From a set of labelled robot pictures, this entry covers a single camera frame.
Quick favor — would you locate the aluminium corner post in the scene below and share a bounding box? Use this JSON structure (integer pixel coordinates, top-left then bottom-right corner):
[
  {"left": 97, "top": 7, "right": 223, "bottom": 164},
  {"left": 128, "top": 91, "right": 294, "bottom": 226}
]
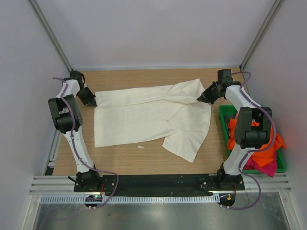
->
[
  {"left": 239, "top": 0, "right": 284, "bottom": 70},
  {"left": 28, "top": 0, "right": 73, "bottom": 72}
]

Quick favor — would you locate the aluminium front frame rail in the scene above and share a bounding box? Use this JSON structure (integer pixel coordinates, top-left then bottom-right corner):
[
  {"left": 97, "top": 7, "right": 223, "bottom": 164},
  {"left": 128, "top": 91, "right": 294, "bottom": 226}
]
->
[{"left": 29, "top": 173, "right": 292, "bottom": 194}]

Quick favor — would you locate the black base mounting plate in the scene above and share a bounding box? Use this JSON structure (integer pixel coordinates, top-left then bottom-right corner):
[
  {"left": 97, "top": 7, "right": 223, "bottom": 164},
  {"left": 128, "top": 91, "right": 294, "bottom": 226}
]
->
[{"left": 74, "top": 174, "right": 245, "bottom": 193}]

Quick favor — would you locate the green plastic bin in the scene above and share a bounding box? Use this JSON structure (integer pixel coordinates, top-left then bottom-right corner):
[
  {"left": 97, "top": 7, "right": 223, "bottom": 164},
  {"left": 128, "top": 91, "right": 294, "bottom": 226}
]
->
[{"left": 219, "top": 105, "right": 286, "bottom": 173}]

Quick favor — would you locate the left aluminium corner post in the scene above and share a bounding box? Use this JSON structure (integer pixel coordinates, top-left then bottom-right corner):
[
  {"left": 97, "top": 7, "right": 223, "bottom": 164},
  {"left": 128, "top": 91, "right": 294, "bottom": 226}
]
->
[{"left": 28, "top": 0, "right": 73, "bottom": 72}]

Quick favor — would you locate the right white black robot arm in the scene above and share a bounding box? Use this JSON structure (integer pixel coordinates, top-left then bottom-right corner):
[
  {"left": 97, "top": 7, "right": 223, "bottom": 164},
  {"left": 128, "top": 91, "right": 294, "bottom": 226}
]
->
[{"left": 197, "top": 69, "right": 276, "bottom": 191}]

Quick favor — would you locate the white slotted cable duct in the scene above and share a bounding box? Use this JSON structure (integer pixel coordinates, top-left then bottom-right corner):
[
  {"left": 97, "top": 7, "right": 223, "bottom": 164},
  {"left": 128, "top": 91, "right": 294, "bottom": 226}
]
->
[{"left": 40, "top": 194, "right": 220, "bottom": 205}]

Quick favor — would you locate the magenta t shirt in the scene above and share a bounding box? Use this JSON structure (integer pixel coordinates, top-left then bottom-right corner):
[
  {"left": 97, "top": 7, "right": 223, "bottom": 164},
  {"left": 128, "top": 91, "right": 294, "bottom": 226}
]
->
[{"left": 243, "top": 153, "right": 278, "bottom": 178}]

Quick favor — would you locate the cream white t shirt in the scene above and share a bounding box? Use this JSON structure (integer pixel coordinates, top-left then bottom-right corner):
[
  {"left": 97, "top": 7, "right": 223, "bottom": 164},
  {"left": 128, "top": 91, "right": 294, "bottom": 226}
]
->
[{"left": 94, "top": 79, "right": 211, "bottom": 163}]

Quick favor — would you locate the right aluminium corner post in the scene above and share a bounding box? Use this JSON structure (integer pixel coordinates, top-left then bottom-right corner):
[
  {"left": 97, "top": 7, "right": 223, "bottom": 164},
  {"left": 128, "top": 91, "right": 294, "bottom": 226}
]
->
[{"left": 239, "top": 0, "right": 284, "bottom": 70}]

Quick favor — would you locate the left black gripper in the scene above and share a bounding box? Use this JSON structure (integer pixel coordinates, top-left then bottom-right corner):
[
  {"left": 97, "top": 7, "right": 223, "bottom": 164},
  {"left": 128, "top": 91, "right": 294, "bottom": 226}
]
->
[{"left": 76, "top": 87, "right": 97, "bottom": 108}]

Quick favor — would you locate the orange t shirt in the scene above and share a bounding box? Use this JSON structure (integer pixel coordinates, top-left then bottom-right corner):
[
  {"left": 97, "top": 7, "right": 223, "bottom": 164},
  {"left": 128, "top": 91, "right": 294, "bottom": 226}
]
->
[{"left": 227, "top": 118, "right": 286, "bottom": 167}]

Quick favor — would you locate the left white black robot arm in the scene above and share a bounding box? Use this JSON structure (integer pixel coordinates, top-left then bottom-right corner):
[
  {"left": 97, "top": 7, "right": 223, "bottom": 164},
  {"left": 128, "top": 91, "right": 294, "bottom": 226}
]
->
[{"left": 48, "top": 70, "right": 102, "bottom": 192}]

